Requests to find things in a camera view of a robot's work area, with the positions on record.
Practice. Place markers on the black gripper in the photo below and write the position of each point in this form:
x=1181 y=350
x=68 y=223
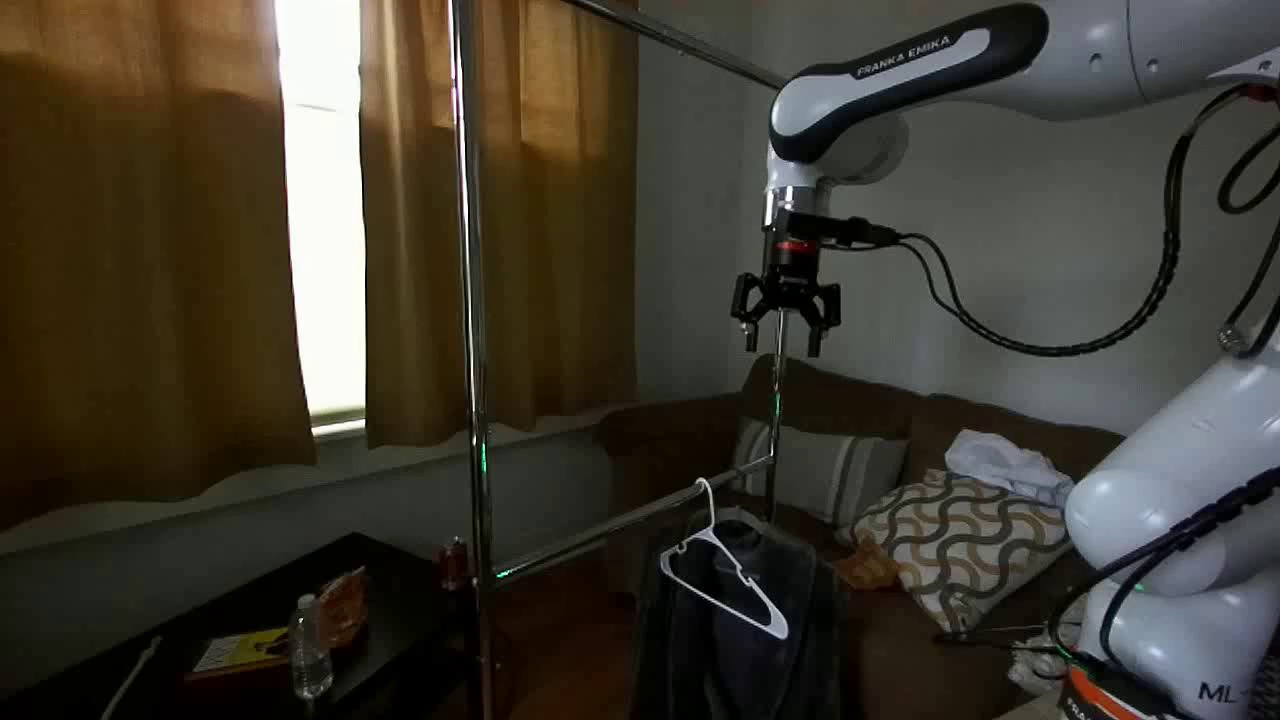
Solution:
x=792 y=283

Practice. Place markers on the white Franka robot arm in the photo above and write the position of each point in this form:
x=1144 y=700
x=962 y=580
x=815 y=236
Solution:
x=1135 y=47

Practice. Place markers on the white plastic coat hanger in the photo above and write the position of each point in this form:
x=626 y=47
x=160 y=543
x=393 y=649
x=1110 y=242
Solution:
x=730 y=608

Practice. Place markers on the brown sofa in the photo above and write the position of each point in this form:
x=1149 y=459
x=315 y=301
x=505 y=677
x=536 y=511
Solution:
x=665 y=454

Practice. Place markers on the narrow mustard curtain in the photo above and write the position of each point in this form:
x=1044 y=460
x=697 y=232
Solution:
x=534 y=226

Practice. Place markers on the white crumpled cloth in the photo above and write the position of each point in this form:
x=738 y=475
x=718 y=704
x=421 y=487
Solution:
x=1004 y=466

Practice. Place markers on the wavy patterned pillow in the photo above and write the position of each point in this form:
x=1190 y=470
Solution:
x=962 y=544

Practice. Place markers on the metal clothes rack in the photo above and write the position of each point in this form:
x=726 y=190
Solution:
x=470 y=264

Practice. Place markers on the dark hanging garment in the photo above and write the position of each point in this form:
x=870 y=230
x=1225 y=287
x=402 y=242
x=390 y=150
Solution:
x=721 y=673

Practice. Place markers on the red can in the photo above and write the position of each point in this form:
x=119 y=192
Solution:
x=452 y=564

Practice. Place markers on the bright window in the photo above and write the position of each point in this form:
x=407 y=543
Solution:
x=321 y=212

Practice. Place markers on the black low table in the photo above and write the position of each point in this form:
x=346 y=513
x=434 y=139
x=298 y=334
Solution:
x=384 y=601

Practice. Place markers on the clear plastic bottle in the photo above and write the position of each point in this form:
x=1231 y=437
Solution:
x=310 y=661

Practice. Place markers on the yellow flat box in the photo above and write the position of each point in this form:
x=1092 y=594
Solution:
x=242 y=652

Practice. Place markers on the wide mustard curtain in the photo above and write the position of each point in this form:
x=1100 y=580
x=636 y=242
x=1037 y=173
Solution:
x=132 y=264

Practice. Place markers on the white flat strip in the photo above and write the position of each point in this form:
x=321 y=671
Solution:
x=130 y=677

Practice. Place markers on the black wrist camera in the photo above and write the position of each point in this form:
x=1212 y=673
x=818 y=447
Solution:
x=841 y=230

